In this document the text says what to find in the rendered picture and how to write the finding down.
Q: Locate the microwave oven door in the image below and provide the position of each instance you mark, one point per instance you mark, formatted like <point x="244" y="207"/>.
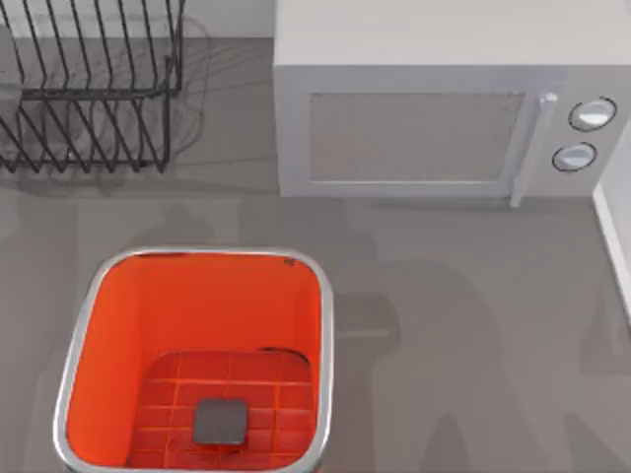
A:
<point x="296" y="138"/>

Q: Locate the orange basket with grey rim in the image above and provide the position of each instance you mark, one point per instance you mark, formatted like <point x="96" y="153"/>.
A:
<point x="197" y="305"/>

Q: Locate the pale microwave oven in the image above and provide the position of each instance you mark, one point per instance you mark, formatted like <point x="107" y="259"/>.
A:
<point x="394" y="49"/>

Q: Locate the dark grey square coaster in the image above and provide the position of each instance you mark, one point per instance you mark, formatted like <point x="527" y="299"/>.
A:
<point x="220" y="422"/>

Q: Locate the small microwave knob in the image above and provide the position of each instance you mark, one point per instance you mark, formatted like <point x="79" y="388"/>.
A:
<point x="573" y="156"/>

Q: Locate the large microwave knob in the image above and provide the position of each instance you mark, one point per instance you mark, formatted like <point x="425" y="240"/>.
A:
<point x="591" y="113"/>

